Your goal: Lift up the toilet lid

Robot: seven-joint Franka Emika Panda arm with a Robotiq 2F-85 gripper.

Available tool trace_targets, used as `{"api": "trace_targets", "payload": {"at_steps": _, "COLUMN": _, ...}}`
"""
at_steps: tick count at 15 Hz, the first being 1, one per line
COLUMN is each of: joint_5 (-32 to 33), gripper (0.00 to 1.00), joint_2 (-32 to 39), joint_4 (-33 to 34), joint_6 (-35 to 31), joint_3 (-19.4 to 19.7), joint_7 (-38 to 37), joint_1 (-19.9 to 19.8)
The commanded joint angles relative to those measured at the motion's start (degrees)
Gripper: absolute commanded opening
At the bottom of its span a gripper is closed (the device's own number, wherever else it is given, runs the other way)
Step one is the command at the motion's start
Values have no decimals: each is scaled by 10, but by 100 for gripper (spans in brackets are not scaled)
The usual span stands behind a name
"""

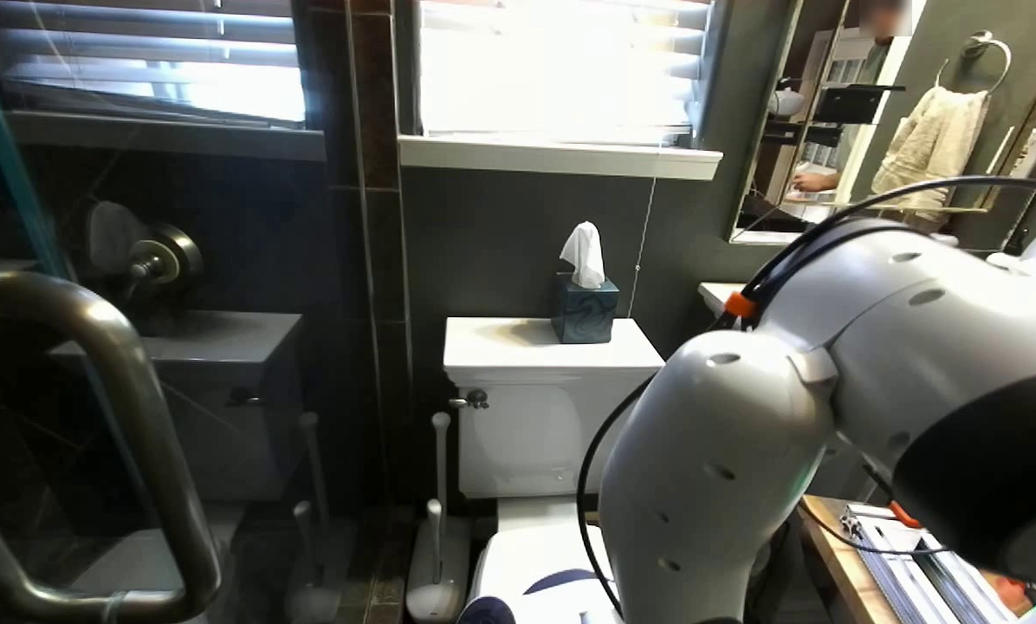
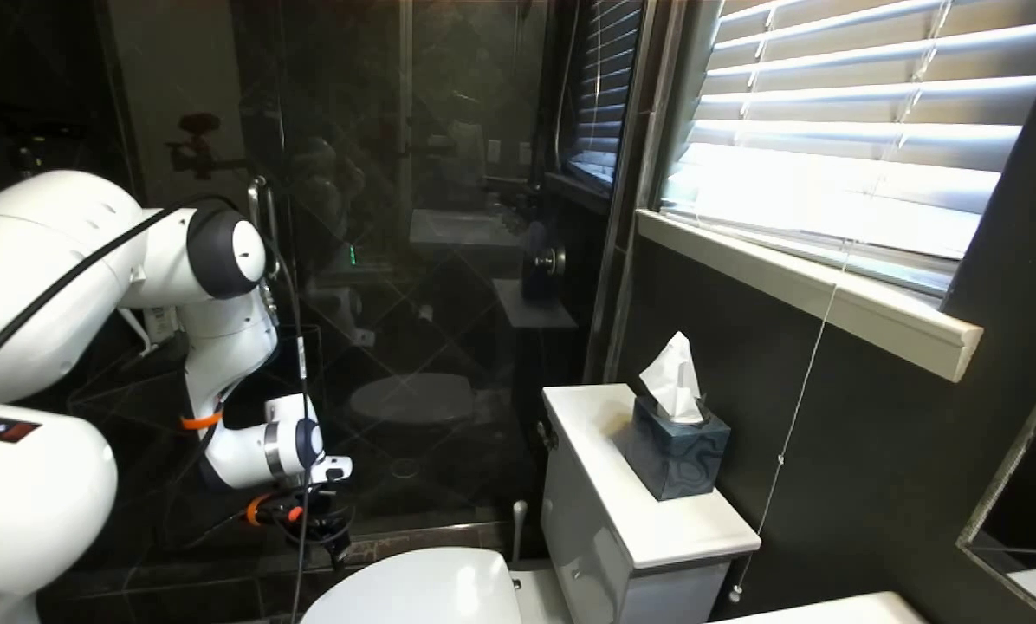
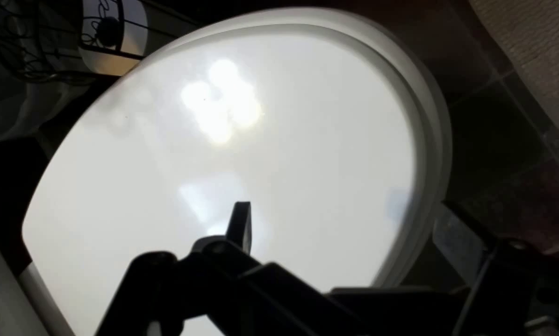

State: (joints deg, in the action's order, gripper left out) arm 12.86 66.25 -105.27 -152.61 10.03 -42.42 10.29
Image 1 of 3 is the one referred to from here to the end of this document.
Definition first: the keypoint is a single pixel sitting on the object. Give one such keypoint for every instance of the dark marbled tissue box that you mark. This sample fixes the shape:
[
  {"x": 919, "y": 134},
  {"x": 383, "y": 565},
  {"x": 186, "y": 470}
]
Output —
[{"x": 587, "y": 312}]

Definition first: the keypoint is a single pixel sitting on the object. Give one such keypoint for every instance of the small window blind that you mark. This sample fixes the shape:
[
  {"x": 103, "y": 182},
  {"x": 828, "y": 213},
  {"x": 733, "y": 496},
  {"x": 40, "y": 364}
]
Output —
[{"x": 147, "y": 57}]

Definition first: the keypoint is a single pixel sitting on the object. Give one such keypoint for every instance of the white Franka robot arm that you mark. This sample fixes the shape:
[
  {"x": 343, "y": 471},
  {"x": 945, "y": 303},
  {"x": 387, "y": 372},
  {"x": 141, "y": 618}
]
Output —
[{"x": 796, "y": 394}]

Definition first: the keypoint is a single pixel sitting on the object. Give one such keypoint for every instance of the white toilet tank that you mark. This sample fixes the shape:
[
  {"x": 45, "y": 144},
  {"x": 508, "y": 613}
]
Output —
[{"x": 539, "y": 427}]

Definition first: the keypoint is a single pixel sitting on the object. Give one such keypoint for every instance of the white tissue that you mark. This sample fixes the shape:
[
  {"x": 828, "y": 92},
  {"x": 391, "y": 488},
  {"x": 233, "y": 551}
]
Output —
[{"x": 583, "y": 247}]

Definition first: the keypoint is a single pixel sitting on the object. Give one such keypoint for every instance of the large white window blind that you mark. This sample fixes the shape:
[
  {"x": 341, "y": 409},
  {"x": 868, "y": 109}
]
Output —
[{"x": 563, "y": 69}]

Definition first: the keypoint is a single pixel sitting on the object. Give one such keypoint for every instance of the white toilet brush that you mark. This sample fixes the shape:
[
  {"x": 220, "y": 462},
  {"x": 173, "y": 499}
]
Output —
[{"x": 436, "y": 554}]

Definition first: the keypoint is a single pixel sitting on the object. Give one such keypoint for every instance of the aluminium profile frame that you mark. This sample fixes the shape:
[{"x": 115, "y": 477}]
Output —
[{"x": 919, "y": 574}]

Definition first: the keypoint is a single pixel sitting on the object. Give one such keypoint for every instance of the white window sill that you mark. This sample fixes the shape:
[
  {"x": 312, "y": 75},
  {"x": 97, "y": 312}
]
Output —
[{"x": 563, "y": 157}]

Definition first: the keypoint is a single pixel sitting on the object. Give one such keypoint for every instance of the teal pole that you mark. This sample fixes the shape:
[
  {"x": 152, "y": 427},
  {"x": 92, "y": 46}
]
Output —
[{"x": 8, "y": 150}]

